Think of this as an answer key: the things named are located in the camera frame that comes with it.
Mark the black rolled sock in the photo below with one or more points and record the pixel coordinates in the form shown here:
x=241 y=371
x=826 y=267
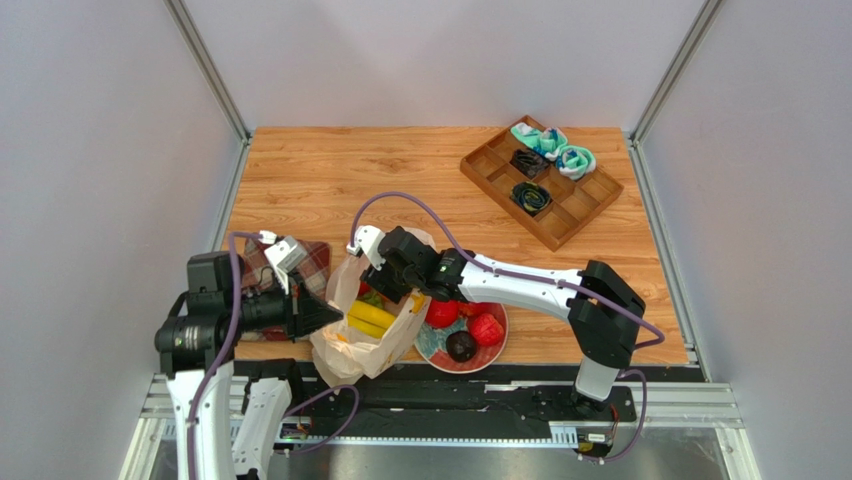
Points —
x=529 y=163

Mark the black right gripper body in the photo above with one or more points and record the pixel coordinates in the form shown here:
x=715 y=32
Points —
x=387 y=279

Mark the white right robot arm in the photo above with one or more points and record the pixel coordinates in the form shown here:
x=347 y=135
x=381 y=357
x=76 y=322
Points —
x=603 y=311

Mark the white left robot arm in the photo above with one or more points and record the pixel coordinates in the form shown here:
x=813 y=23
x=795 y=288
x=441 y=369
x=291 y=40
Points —
x=229 y=417

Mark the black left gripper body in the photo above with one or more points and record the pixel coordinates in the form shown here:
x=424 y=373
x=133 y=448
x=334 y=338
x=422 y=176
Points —
x=282 y=308

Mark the aluminium frame rail right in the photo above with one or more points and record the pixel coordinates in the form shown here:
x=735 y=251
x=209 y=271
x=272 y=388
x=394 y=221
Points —
x=688 y=47

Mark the teal blue rolled sock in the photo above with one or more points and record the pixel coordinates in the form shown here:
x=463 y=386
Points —
x=575 y=162

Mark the dark purple fake fruit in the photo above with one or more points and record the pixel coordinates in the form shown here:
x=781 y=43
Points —
x=461 y=346

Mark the teal and red ceramic plate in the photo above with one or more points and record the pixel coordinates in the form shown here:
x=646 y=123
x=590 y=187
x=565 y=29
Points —
x=430 y=343

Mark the red fake apple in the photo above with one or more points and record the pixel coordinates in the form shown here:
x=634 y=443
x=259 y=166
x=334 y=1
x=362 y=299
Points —
x=472 y=310

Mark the dark blue yellow rolled sock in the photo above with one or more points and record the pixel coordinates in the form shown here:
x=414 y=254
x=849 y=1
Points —
x=530 y=197

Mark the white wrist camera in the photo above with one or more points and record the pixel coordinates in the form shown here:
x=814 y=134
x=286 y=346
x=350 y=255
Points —
x=283 y=255
x=365 y=242

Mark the yellow fake banana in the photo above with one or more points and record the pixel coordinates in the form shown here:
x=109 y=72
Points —
x=369 y=320

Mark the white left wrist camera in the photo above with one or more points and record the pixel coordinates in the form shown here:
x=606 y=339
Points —
x=283 y=255

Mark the green fake grapes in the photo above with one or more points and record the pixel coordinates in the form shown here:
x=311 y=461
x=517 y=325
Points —
x=373 y=298

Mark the wooden compartment tray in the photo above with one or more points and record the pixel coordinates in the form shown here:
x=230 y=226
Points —
x=574 y=203

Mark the translucent white plastic bag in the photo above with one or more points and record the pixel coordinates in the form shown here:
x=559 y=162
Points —
x=342 y=354

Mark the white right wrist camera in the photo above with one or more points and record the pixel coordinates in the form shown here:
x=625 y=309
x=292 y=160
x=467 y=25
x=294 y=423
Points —
x=365 y=242

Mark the red fake tomato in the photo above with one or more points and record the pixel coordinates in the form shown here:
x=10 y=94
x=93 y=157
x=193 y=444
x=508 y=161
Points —
x=442 y=314

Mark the teal white rolled sock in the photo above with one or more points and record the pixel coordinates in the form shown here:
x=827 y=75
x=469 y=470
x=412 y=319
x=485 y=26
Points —
x=550 y=143

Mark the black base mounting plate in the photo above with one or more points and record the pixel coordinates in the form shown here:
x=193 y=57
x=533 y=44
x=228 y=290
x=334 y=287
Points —
x=417 y=401

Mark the red plaid folded cloth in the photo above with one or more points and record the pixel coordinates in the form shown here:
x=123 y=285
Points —
x=312 y=266

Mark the red fake pomegranate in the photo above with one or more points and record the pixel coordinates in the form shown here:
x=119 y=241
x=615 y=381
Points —
x=486 y=330

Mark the aluminium frame rail left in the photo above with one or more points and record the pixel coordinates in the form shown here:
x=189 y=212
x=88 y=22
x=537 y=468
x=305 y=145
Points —
x=194 y=40

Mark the aluminium frame rail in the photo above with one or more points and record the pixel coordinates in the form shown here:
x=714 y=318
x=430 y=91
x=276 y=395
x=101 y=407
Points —
x=194 y=40
x=688 y=47

